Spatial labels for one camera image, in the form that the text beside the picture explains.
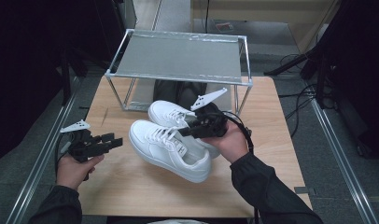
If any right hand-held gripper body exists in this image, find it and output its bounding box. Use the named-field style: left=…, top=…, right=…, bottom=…
left=190, top=87, right=229, bottom=139

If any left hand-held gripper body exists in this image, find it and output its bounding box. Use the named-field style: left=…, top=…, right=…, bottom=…
left=60, top=119, right=110, bottom=163

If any black slipper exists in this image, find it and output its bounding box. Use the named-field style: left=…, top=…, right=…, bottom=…
left=153, top=79, right=182, bottom=105
left=177, top=81, right=208, bottom=110

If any white lace-up sneaker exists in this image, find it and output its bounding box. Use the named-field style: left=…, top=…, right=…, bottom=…
left=147, top=99, right=223, bottom=160
left=128, top=119, right=213, bottom=184

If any metal frame shoe rack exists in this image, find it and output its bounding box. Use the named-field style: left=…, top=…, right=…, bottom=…
left=104, top=28, right=254, bottom=116

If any person's right hand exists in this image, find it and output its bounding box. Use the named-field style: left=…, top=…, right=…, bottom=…
left=199, top=120, right=250, bottom=164

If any person's left hand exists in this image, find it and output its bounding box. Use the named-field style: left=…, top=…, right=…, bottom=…
left=55, top=153, right=105, bottom=191

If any black upright stand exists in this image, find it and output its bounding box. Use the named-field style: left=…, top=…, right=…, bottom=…
left=60, top=46, right=89, bottom=106

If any person's white clothing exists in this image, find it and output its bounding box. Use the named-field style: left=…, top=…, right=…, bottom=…
left=147, top=219, right=210, bottom=224

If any black stand leg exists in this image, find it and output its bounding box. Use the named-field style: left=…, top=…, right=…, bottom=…
left=263, top=43, right=322, bottom=77

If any small red and black object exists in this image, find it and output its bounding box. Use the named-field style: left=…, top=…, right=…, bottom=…
left=215, top=21, right=235, bottom=34

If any black curtain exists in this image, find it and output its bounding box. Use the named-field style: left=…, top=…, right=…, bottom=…
left=315, top=0, right=379, bottom=160
left=0, top=0, right=133, bottom=166

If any beige wooden cabinet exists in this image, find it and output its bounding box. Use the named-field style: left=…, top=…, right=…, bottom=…
left=190, top=0, right=343, bottom=54

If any right hand-held gripper black cable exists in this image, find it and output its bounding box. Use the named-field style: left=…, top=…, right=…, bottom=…
left=223, top=111, right=260, bottom=224

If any metal floor rail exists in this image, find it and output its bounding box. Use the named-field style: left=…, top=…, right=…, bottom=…
left=310, top=99, right=379, bottom=224
left=5, top=76, right=81, bottom=224

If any black floor cable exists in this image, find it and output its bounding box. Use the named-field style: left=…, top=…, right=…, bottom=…
left=277, top=52, right=341, bottom=138

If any grey table bracket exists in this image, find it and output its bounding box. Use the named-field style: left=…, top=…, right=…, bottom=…
left=293, top=186, right=316, bottom=196

